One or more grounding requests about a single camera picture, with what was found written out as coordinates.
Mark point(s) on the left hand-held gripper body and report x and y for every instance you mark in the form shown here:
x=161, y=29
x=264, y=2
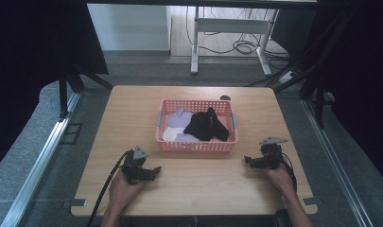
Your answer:
x=133, y=165

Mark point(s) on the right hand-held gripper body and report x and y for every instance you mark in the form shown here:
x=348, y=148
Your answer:
x=270, y=156

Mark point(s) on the person's right hand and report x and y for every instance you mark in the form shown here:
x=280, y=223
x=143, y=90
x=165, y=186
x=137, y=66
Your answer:
x=280, y=179

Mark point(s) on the person's left hand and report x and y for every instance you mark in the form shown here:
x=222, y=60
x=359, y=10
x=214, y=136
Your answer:
x=123, y=192

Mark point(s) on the white cloth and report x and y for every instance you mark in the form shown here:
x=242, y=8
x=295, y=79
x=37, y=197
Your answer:
x=171, y=134

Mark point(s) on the pink plastic basket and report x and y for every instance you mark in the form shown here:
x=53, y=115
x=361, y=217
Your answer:
x=197, y=146

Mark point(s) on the black cloth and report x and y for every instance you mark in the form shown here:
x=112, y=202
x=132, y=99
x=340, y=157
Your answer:
x=203, y=126

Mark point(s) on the large purple cloth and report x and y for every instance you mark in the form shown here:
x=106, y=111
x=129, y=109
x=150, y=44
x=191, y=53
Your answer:
x=179, y=119

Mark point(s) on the black chair part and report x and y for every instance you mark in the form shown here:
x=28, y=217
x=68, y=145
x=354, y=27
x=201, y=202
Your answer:
x=282, y=218

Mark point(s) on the black metal stand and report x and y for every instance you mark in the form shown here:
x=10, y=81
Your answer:
x=63, y=94
x=320, y=94

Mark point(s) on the black curtain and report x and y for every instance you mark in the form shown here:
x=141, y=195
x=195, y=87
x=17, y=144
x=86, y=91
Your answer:
x=28, y=63
x=362, y=78

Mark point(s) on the aluminium floor rail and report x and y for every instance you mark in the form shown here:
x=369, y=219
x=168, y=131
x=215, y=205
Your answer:
x=38, y=170
x=337, y=164

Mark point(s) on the white desk frame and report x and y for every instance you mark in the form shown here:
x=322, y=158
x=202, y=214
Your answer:
x=230, y=26

